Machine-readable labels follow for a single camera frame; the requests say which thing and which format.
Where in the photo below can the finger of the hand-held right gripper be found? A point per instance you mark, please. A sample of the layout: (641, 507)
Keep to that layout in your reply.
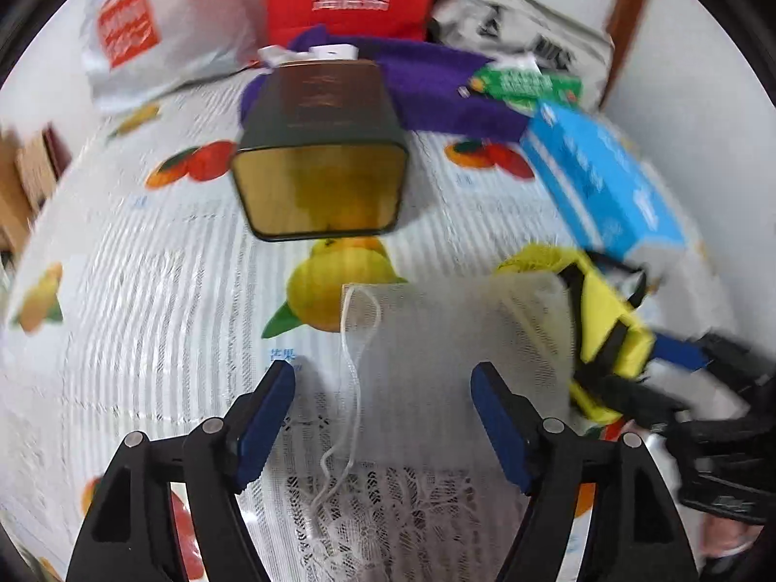
(612, 399)
(679, 348)

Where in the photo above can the blue tissue box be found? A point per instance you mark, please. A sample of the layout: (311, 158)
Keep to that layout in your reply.
(594, 176)

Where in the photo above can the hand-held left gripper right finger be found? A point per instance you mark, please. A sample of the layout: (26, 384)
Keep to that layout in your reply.
(498, 424)

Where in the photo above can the wooden furniture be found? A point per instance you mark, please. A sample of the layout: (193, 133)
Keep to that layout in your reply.
(12, 206)

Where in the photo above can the white mesh bag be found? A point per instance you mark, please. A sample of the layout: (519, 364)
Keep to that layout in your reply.
(448, 345)

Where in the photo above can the small white red packet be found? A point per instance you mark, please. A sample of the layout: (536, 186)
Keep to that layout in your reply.
(330, 51)

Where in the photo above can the grey sling bag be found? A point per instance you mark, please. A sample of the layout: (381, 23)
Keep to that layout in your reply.
(545, 30)

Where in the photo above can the fruit printed tablecloth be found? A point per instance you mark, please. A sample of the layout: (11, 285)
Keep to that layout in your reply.
(151, 291)

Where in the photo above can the purple towel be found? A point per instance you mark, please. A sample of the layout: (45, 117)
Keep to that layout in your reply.
(430, 79)

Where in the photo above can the dark green tin box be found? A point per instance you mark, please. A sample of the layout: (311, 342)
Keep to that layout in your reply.
(315, 103)

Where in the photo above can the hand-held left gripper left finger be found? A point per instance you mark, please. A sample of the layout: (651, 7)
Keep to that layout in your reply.
(267, 424)

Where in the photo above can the white plastic shopping bag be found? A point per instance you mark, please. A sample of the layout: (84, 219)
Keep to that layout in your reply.
(182, 30)

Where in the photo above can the light green snack packet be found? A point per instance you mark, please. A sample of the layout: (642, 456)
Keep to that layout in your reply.
(521, 85)

